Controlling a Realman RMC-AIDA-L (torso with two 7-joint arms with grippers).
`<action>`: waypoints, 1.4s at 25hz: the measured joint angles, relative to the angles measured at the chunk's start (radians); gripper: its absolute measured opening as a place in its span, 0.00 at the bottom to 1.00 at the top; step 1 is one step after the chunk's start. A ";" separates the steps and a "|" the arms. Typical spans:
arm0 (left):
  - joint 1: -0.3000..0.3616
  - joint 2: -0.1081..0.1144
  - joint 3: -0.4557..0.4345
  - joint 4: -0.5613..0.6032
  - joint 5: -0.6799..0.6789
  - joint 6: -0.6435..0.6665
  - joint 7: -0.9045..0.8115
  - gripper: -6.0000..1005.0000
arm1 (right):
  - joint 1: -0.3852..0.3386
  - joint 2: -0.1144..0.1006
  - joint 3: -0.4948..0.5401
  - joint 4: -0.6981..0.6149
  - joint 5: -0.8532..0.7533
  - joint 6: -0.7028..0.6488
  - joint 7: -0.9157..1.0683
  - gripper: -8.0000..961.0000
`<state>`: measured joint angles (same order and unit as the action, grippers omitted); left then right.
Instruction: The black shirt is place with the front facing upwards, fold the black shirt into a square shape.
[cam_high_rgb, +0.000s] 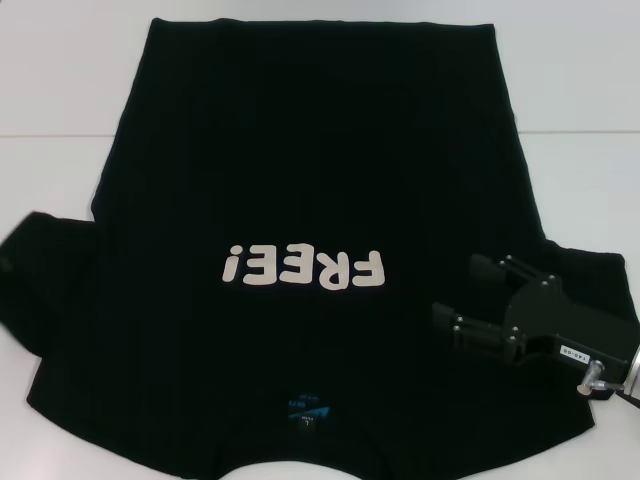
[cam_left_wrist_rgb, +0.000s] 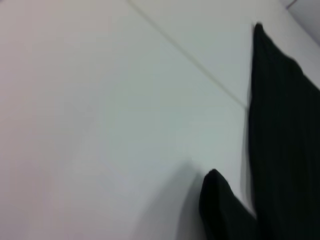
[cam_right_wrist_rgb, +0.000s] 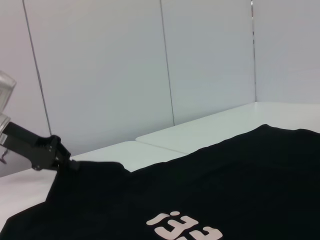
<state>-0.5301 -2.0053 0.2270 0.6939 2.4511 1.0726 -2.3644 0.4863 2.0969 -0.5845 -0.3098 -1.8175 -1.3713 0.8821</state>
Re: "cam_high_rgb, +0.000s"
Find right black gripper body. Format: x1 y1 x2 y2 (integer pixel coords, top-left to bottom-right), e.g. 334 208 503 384
502 281 639 402

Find black shirt with FREE print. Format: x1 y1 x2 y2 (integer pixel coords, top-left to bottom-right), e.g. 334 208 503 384
0 17 640 480

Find right arm silver cable plug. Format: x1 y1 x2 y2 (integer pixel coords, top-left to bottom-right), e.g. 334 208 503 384
574 360 626 400

